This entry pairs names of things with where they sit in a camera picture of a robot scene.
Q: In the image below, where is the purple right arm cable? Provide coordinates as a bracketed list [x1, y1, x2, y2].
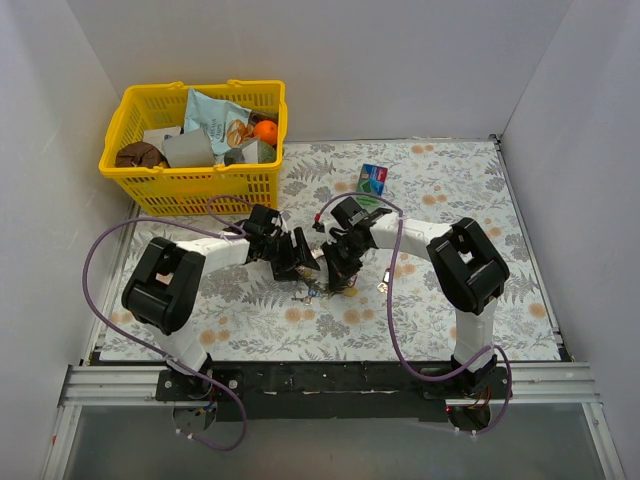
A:
[313, 192, 515, 436]

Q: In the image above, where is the grey cardboard box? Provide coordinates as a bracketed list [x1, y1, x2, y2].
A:
[162, 129, 215, 168]

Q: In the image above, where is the floral patterned table mat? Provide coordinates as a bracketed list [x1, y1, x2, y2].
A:
[97, 140, 562, 362]

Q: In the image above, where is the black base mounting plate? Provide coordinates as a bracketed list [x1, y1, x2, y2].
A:
[155, 361, 507, 422]

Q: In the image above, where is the yellow plastic shopping basket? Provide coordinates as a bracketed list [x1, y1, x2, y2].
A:
[99, 79, 288, 216]

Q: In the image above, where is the green avocado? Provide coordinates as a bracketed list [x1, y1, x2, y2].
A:
[257, 141, 277, 164]

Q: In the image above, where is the green blue sponge pack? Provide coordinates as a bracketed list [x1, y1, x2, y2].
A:
[356, 164, 388, 212]

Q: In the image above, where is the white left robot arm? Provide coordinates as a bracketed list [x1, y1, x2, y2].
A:
[121, 205, 320, 400]

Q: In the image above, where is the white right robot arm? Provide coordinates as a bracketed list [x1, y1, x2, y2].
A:
[314, 192, 510, 398]

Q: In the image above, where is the orange fruit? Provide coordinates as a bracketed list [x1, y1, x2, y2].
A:
[253, 120, 278, 147]

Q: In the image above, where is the light blue chips bag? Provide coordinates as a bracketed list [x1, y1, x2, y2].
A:
[183, 88, 253, 156]

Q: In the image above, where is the large metal key ring disc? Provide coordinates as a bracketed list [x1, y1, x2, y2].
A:
[298, 247, 329, 283]

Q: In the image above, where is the white carton in basket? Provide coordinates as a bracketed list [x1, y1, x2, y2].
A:
[142, 126, 183, 150]

